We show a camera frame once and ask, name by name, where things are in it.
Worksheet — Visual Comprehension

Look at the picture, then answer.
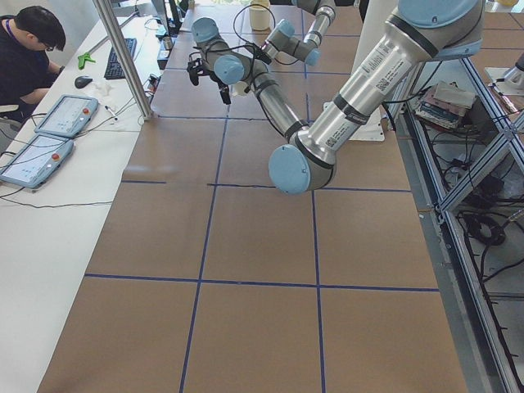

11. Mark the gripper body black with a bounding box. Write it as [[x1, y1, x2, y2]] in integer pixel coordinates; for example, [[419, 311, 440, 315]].
[[208, 71, 224, 88]]

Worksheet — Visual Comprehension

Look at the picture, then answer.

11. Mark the white mug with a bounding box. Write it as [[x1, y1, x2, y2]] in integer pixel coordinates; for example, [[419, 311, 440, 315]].
[[231, 81, 251, 97]]

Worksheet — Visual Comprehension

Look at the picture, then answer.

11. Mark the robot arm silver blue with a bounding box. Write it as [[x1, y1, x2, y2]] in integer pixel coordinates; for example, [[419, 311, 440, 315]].
[[187, 1, 485, 194], [261, 0, 337, 66]]

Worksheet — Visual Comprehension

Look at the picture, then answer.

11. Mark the small metal cup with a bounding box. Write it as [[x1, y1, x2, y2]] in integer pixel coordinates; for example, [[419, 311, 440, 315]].
[[162, 36, 173, 51]]

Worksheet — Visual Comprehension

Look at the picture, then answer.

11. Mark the black keyboard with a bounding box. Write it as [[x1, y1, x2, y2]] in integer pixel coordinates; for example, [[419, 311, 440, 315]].
[[103, 37, 138, 80]]

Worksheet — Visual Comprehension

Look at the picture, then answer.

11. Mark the black white marker pen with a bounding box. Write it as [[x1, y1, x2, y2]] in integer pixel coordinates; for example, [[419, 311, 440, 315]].
[[104, 105, 118, 121]]

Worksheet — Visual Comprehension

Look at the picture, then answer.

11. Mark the crumpled white tissue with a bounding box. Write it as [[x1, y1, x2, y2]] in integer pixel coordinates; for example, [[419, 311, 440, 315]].
[[93, 82, 113, 97]]

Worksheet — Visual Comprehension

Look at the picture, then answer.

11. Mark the green plastic tool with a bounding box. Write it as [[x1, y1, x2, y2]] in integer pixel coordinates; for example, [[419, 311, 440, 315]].
[[78, 52, 97, 70]]

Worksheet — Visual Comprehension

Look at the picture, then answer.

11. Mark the black computer mouse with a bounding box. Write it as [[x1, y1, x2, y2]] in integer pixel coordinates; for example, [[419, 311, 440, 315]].
[[74, 75, 93, 89]]

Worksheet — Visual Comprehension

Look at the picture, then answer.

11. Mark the upper teach pendant tablet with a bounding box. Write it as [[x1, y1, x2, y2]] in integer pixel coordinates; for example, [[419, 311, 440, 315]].
[[34, 94, 99, 138]]

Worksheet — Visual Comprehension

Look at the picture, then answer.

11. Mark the teach pendant tablet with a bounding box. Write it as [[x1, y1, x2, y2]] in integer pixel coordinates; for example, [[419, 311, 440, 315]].
[[34, 94, 99, 138], [1, 133, 75, 189]]

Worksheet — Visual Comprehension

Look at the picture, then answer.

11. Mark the lower teach pendant tablet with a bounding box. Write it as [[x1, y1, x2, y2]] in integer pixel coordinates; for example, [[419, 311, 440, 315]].
[[1, 133, 75, 189]]

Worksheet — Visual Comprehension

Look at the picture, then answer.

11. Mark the seated person black shirt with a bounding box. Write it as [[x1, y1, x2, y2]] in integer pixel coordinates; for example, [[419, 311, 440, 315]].
[[1, 6, 66, 123]]

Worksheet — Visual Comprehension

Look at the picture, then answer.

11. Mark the stack of books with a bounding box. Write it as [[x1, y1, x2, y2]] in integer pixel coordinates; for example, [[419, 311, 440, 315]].
[[414, 81, 477, 129]]

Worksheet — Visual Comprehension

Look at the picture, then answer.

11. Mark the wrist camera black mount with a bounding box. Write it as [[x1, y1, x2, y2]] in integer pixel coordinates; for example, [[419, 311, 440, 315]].
[[244, 42, 272, 65], [187, 58, 207, 86]]

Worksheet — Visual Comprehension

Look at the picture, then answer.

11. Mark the aluminium frame post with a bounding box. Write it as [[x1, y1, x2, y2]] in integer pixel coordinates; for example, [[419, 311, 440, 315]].
[[93, 0, 152, 121]]

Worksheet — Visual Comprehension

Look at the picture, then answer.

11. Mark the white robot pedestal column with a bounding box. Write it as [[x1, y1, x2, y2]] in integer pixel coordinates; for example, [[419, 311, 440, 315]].
[[323, 0, 410, 143]]

